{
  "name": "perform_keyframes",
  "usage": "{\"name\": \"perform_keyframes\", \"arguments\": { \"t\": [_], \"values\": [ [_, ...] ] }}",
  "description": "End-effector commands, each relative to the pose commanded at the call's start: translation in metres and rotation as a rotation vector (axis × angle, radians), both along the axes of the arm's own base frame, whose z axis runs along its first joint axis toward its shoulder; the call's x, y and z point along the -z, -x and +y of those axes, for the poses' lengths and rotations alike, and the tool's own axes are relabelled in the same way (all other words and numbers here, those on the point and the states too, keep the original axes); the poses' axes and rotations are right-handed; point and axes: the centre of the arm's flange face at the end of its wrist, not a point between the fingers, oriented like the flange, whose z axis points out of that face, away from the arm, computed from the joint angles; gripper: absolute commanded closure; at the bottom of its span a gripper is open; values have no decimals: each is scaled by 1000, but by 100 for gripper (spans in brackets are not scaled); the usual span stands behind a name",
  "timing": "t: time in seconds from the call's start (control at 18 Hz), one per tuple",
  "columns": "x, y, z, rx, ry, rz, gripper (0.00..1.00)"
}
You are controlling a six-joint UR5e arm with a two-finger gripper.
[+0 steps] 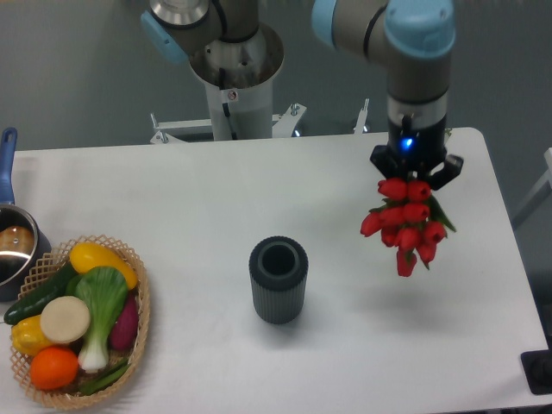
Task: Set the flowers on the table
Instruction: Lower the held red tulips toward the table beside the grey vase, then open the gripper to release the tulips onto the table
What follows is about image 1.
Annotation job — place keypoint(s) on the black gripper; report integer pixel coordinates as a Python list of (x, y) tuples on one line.
[(417, 150)]

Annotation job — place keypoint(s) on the red tulip bouquet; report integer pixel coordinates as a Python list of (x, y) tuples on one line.
[(411, 220)]

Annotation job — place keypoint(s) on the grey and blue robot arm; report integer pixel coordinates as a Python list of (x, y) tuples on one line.
[(412, 40)]

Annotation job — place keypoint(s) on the dark grey ribbed vase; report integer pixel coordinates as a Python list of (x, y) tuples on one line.
[(278, 268)]

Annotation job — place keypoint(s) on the black device at table edge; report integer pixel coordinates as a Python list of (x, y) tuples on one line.
[(537, 370)]

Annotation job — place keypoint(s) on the green bok choy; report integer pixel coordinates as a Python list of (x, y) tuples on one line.
[(104, 291)]

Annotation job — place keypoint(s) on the purple sweet potato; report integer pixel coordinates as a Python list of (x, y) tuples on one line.
[(124, 332)]

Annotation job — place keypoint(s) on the yellow squash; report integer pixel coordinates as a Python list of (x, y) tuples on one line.
[(85, 256)]

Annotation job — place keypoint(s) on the woven wicker basket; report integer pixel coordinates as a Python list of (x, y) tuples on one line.
[(70, 397)]

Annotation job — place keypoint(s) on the beige round bun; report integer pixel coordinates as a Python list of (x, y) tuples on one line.
[(65, 320)]

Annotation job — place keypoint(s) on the green leaf vegetable piece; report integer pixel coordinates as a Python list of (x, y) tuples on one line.
[(105, 380)]

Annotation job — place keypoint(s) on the blue saucepan with glass lid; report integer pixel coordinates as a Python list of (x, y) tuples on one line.
[(22, 241)]

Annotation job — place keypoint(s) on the green cucumber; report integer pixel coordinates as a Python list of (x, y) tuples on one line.
[(34, 302)]

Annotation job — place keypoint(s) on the orange fruit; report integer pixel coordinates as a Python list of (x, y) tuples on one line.
[(53, 368)]

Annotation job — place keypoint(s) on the yellow bell pepper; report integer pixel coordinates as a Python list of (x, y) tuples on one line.
[(28, 338)]

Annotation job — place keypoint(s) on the white frame at right edge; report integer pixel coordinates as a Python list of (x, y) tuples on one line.
[(537, 194)]

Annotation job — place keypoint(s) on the white metal base frame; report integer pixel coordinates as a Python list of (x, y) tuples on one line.
[(284, 125)]

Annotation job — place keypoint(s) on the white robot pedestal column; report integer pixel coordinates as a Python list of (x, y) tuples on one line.
[(238, 82)]

